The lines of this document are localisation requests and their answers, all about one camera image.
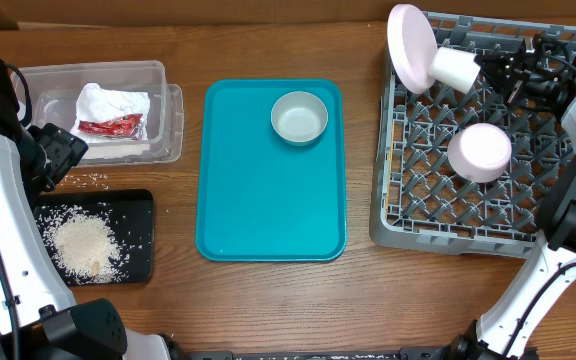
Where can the red sauce packet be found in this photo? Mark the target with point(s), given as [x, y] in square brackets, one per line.
[123, 127]

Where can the white paper cup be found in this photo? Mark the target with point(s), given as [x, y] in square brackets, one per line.
[455, 68]

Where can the grey bowl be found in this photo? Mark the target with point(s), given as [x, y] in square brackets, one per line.
[299, 118]

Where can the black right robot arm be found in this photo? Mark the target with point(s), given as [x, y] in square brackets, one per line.
[503, 331]

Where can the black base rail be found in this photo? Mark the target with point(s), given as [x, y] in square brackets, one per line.
[404, 353]

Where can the white rice pile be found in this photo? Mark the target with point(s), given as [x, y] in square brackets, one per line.
[77, 238]

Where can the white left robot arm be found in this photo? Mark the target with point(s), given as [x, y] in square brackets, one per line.
[39, 316]

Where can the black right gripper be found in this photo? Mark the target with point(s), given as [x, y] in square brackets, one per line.
[506, 72]

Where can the grey dishwasher rack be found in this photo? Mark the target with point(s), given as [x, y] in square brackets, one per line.
[424, 205]

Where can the wooden chopstick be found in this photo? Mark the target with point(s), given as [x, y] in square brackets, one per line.
[391, 157]

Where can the clear plastic bin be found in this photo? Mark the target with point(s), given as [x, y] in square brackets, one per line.
[54, 90]

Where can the scattered rice grains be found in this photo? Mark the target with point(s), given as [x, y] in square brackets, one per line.
[89, 181]

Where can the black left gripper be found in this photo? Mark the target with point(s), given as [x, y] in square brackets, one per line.
[64, 149]

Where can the large pink plate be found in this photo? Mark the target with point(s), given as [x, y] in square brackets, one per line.
[412, 46]

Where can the black tray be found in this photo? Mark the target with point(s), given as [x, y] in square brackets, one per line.
[131, 216]

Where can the teal plastic tray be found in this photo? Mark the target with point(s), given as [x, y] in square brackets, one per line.
[261, 199]

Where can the brown food crumb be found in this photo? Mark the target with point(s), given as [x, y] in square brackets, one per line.
[95, 269]

